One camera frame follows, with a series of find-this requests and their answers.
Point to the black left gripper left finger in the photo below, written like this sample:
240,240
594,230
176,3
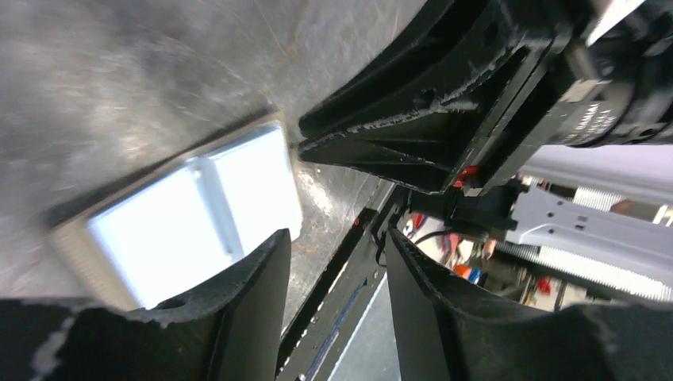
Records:
227,328

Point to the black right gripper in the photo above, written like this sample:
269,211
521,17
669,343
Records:
456,100

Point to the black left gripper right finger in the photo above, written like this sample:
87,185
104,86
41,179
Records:
447,328

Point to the beige card holder wallet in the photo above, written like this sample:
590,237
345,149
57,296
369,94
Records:
188,220

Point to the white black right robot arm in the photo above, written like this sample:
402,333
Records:
636,57

